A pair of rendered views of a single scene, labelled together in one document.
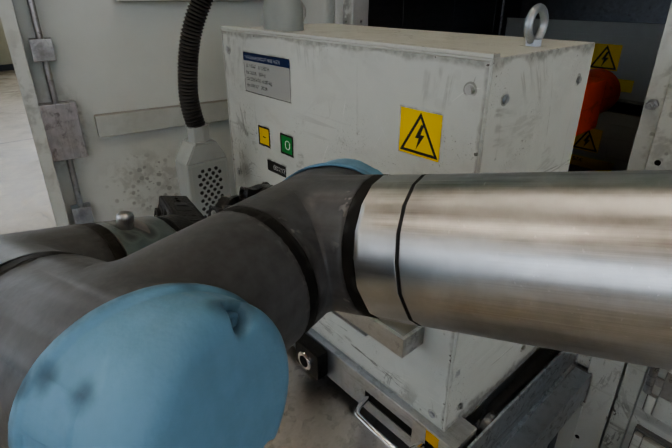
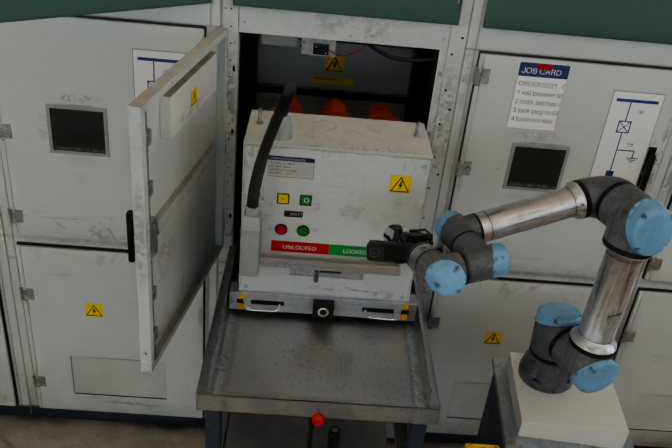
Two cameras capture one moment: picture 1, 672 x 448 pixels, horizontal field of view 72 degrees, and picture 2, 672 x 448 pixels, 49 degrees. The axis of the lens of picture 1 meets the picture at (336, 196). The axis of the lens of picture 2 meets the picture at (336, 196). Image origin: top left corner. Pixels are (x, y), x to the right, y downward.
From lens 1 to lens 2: 161 cm
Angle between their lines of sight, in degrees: 46
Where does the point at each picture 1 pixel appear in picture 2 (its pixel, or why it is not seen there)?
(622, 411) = not seen: hidden behind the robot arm
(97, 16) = (155, 152)
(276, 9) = (287, 129)
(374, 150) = (374, 193)
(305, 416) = (339, 336)
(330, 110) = (345, 180)
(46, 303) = (482, 253)
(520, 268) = (512, 223)
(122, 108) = (159, 208)
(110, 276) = (482, 247)
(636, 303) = (526, 222)
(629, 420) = not seen: hidden behind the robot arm
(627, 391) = not seen: hidden behind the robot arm
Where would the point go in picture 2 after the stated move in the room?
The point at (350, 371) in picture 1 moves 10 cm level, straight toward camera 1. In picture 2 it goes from (352, 302) to (378, 320)
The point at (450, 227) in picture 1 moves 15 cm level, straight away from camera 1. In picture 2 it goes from (500, 221) to (457, 192)
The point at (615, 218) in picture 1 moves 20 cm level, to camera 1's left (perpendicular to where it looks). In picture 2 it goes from (521, 212) to (476, 242)
